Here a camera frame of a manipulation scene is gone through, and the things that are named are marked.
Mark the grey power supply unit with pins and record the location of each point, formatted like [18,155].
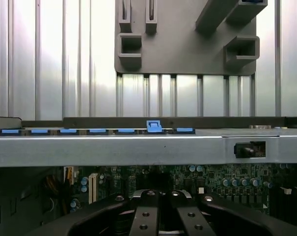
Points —
[15,186]

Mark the grey parts rack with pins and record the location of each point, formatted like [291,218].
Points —
[175,49]

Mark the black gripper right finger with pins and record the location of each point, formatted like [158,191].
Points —
[190,216]

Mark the green motherboard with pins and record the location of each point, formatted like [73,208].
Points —
[212,172]

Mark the blue slot clip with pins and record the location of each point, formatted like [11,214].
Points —
[184,130]
[40,131]
[153,126]
[68,131]
[11,131]
[97,131]
[126,131]

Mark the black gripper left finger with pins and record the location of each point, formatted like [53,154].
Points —
[145,216]

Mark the black open pc case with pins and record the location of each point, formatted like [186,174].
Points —
[114,152]

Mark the white expansion slot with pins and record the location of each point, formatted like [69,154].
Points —
[93,189]

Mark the black installed ram stick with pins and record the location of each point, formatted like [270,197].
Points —
[283,201]

